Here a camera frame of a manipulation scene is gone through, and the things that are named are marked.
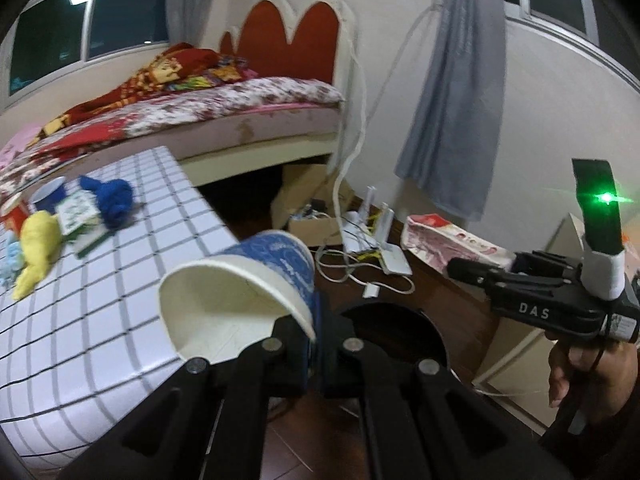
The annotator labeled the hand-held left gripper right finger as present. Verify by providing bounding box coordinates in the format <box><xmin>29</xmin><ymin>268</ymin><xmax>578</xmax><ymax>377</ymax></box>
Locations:
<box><xmin>320</xmin><ymin>310</ymin><xmax>576</xmax><ymax>480</ymax></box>

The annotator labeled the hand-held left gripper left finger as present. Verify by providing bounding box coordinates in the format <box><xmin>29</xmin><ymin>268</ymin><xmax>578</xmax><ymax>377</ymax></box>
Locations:
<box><xmin>57</xmin><ymin>317</ymin><xmax>313</xmax><ymax>480</ymax></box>

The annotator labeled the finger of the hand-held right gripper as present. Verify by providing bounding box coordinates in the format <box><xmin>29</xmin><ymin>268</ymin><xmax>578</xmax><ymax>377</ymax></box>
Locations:
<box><xmin>446</xmin><ymin>257</ymin><xmax>581</xmax><ymax>301</ymax></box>
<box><xmin>510</xmin><ymin>251</ymin><xmax>583</xmax><ymax>275</ymax></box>

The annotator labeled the black trash bin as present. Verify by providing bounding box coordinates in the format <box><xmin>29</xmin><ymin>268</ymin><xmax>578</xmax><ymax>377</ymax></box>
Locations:
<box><xmin>327</xmin><ymin>302</ymin><xmax>451</xmax><ymax>376</ymax></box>

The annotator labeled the white paper cup blue print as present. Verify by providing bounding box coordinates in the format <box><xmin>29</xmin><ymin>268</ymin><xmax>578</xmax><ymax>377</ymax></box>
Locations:
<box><xmin>158</xmin><ymin>230</ymin><xmax>317</xmax><ymax>365</ymax></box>

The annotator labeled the green white carton box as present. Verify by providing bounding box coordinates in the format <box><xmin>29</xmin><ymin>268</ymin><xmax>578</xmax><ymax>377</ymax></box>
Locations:
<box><xmin>54</xmin><ymin>191</ymin><xmax>111</xmax><ymax>258</ymax></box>

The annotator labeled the yellow plastic bag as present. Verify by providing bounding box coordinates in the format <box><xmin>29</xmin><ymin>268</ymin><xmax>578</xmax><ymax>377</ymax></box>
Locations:
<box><xmin>11</xmin><ymin>210</ymin><xmax>63</xmax><ymax>302</ymax></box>

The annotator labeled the light blue wrapper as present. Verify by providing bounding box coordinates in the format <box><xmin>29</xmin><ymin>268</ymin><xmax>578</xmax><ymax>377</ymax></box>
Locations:
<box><xmin>0</xmin><ymin>240</ymin><xmax>26</xmax><ymax>288</ymax></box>

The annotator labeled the red paper cup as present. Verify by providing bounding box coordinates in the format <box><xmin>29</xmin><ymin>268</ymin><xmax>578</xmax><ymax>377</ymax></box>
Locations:
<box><xmin>0</xmin><ymin>199</ymin><xmax>31</xmax><ymax>236</ymax></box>

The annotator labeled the person's right hand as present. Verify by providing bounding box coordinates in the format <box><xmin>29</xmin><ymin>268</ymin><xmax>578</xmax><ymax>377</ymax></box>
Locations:
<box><xmin>547</xmin><ymin>340</ymin><xmax>640</xmax><ymax>426</ymax></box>

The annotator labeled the red white plastic packet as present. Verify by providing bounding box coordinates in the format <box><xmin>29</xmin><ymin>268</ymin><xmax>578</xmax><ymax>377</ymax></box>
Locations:
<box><xmin>401</xmin><ymin>213</ymin><xmax>516</xmax><ymax>273</ymax></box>

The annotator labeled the flat white router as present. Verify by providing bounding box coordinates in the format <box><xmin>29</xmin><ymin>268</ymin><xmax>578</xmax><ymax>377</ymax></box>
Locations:
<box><xmin>377</xmin><ymin>245</ymin><xmax>413</xmax><ymax>277</ymax></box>

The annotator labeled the cardboard box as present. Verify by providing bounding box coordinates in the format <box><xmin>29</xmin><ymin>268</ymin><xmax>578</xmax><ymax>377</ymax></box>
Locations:
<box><xmin>270</xmin><ymin>162</ymin><xmax>353</xmax><ymax>248</ymax></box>

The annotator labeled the long grey curtain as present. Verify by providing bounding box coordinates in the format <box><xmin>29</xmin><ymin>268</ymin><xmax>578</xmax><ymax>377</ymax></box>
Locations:
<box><xmin>394</xmin><ymin>0</ymin><xmax>508</xmax><ymax>221</ymax></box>

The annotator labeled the white checked tablecloth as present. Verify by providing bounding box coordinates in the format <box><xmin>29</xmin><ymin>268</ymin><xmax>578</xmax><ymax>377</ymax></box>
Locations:
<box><xmin>0</xmin><ymin>146</ymin><xmax>321</xmax><ymax>471</ymax></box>

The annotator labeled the floral bed quilt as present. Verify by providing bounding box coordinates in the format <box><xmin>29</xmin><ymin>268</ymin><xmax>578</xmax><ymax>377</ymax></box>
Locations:
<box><xmin>0</xmin><ymin>76</ymin><xmax>346</xmax><ymax>181</ymax></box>

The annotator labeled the bed with red headboard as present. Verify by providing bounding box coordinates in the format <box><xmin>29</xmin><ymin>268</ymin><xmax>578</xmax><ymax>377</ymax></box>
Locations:
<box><xmin>0</xmin><ymin>0</ymin><xmax>358</xmax><ymax>191</ymax></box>

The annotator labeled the red patterned blanket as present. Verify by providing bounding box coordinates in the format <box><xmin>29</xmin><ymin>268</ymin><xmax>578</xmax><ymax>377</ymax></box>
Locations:
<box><xmin>35</xmin><ymin>42</ymin><xmax>258</xmax><ymax>136</ymax></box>

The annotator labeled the pink blanket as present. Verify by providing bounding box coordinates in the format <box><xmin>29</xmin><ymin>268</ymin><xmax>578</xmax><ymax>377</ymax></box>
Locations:
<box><xmin>0</xmin><ymin>122</ymin><xmax>46</xmax><ymax>171</ymax></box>

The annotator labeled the large window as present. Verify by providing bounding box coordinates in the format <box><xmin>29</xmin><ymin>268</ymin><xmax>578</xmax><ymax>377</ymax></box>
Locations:
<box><xmin>5</xmin><ymin>0</ymin><xmax>171</xmax><ymax>96</ymax></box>

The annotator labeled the white charger cable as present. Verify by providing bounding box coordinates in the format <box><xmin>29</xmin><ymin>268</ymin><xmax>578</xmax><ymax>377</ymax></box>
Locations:
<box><xmin>315</xmin><ymin>245</ymin><xmax>416</xmax><ymax>301</ymax></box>

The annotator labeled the thick white cable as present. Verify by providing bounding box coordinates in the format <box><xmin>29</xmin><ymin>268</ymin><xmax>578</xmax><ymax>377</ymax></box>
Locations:
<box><xmin>332</xmin><ymin>2</ymin><xmax>441</xmax><ymax>221</ymax></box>

